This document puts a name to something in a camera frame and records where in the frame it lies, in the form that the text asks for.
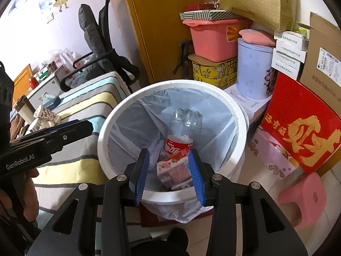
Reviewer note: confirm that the brown cardboard box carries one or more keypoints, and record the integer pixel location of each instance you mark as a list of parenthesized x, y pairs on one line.
[(319, 85)]

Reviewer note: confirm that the white plastic bag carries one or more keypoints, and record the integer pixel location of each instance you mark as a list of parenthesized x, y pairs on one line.
[(66, 57)]

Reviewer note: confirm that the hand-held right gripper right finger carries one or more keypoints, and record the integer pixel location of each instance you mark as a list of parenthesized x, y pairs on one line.
[(197, 176)]

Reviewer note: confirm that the black office chair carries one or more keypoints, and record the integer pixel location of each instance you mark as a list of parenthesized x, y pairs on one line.
[(106, 32)]

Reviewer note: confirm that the yellow floral box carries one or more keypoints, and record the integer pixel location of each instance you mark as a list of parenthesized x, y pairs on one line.
[(213, 72)]

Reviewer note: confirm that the red jar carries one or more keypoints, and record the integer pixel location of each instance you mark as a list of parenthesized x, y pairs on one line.
[(33, 82)]

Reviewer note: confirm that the white wall switch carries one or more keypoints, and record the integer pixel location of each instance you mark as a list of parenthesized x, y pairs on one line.
[(50, 18)]

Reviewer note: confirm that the pink plastic tub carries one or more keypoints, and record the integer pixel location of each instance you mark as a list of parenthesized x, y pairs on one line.
[(210, 42)]

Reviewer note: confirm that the large white box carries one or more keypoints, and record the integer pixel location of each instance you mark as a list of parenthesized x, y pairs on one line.
[(250, 105)]

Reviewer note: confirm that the person's left hand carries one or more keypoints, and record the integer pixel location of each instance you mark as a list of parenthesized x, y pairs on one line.
[(29, 197)]

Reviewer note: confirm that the green and white box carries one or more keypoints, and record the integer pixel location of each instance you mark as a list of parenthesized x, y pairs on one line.
[(44, 72)]

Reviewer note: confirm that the pink floral box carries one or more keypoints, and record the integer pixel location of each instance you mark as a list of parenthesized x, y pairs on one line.
[(271, 157)]

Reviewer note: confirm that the light blue cylindrical container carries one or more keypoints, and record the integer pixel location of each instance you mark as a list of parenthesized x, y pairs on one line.
[(253, 69)]

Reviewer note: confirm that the gold paper bag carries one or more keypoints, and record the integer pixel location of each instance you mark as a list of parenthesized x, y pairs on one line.
[(266, 5)]

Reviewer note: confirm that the pink plastic stool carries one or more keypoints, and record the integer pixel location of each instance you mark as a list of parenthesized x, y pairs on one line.
[(301, 192)]

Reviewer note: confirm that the striped tablecloth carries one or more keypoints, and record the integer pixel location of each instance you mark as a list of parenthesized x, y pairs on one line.
[(80, 106)]

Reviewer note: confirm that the pink oval lid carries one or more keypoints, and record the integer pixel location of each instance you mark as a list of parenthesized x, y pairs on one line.
[(258, 37)]

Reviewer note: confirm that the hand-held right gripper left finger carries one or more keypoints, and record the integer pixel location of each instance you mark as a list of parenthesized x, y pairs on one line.
[(141, 176)]

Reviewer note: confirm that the beige jug with brown lid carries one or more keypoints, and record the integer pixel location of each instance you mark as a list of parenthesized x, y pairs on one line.
[(25, 113)]

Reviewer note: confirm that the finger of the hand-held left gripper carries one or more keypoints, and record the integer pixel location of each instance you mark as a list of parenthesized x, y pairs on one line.
[(66, 125), (72, 136)]

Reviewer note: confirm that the pink milk carton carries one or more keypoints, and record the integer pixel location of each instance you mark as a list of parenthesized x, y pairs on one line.
[(173, 170)]

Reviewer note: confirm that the clear bottle with red label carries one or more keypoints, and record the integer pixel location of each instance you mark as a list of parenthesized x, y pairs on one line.
[(183, 128)]

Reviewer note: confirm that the wooden headboard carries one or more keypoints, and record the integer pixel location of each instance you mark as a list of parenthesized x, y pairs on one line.
[(22, 80)]

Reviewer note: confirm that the red box with gold print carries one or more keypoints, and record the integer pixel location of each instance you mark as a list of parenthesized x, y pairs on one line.
[(287, 101)]

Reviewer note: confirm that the dark red box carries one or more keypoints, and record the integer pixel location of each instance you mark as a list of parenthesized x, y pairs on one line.
[(199, 7)]

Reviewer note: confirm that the dark blue case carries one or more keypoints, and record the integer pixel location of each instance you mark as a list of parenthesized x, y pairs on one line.
[(54, 101)]

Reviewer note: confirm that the white nightstand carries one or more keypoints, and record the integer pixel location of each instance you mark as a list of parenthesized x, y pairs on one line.
[(45, 85)]

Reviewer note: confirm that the wooden wardrobe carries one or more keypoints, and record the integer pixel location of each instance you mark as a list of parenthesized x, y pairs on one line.
[(159, 32)]

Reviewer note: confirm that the white round trash bin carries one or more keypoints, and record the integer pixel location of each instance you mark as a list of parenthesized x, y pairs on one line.
[(235, 128)]

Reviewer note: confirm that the green striped flat box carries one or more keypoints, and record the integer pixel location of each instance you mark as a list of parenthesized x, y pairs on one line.
[(213, 14)]

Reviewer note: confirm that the translucent plastic bin liner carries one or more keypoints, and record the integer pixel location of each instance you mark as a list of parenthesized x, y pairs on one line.
[(133, 122)]

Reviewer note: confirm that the grey chair cushion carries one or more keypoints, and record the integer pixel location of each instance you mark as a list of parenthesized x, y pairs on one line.
[(89, 32)]

